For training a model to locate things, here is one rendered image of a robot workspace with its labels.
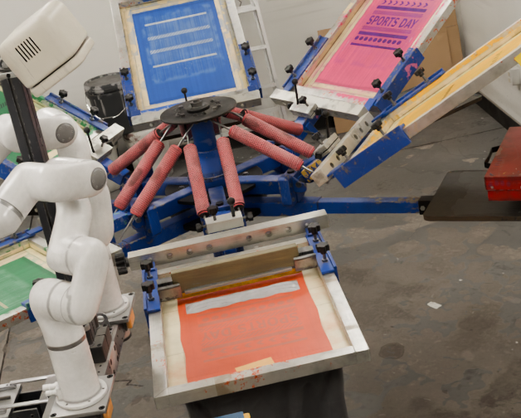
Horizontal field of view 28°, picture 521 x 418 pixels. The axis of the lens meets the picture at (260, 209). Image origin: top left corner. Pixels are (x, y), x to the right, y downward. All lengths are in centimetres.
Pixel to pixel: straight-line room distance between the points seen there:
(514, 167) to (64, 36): 169
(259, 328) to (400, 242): 266
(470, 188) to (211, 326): 116
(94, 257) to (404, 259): 325
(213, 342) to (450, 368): 169
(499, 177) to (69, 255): 159
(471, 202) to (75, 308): 172
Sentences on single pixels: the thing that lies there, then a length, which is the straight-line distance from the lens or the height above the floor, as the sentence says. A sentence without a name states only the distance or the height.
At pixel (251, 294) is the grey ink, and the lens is 325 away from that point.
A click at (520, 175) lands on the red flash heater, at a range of 345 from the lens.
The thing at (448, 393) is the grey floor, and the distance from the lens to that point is 436.
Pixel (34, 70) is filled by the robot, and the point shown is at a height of 192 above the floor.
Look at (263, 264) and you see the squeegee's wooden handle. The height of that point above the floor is 102.
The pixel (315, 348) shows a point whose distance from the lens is 291.
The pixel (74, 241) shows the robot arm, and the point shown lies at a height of 154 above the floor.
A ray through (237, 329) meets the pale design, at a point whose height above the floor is 95.
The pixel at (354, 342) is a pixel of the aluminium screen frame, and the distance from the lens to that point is 284.
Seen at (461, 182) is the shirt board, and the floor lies 95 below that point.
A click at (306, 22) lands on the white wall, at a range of 736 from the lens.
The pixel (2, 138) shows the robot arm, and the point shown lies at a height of 172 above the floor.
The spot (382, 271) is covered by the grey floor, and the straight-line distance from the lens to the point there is 536.
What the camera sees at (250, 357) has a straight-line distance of 293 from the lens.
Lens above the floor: 243
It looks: 22 degrees down
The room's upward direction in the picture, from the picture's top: 11 degrees counter-clockwise
